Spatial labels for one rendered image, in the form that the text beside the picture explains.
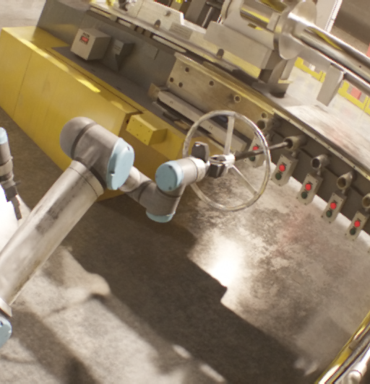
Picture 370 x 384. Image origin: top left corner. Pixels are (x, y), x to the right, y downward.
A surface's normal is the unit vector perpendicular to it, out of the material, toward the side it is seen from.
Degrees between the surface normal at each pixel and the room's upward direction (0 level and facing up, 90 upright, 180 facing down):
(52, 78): 90
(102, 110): 90
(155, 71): 90
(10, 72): 90
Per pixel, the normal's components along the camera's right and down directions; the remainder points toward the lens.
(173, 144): -0.57, 0.18
